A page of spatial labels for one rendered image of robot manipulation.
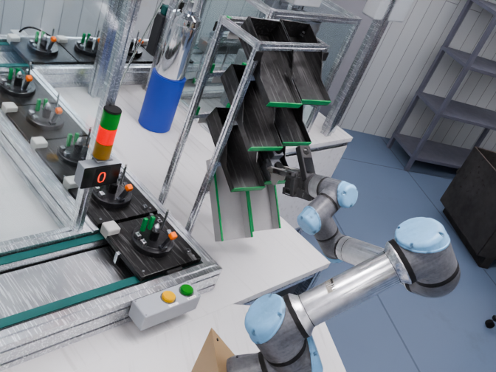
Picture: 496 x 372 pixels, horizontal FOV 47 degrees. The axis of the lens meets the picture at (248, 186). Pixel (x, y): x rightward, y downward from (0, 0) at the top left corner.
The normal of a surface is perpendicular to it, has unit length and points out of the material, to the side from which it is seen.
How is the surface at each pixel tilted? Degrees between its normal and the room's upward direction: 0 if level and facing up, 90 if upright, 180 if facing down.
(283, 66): 90
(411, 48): 90
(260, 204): 45
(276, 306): 53
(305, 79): 25
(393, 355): 0
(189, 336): 0
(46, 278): 0
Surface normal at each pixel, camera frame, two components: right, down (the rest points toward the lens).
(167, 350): 0.34, -0.79
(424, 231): -0.32, -0.80
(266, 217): 0.60, -0.13
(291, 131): 0.52, -0.47
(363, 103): 0.23, 0.59
